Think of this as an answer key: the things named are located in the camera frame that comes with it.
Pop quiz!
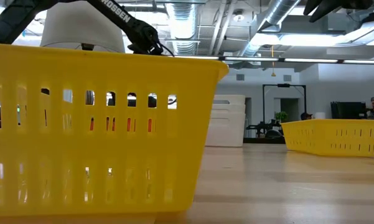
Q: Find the black monitor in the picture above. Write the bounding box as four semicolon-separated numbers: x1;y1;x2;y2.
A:
330;101;368;120

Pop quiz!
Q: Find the yellow hanging cord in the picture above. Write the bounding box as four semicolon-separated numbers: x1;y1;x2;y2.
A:
269;45;277;78

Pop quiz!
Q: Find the green potted plant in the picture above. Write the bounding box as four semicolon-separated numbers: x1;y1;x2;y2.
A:
274;111;289;123

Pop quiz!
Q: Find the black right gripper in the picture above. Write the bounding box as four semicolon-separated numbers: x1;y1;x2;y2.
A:
302;0;374;24

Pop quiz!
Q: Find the ceiling light strip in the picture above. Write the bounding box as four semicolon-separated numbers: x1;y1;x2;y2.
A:
161;55;374;65

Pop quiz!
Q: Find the yellow slotted plastic basket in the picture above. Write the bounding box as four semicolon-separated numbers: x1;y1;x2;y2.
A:
0;42;230;218
280;119;374;158

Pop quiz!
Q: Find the silver ribbed ventilation duct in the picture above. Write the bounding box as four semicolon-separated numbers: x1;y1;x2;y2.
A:
238;0;302;57
164;0;200;56

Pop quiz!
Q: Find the black frame stand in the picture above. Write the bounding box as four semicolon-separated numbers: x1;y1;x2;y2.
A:
261;83;307;125

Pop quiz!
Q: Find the orange slotted plastic basket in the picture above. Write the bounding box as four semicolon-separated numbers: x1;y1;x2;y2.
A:
88;116;153;133

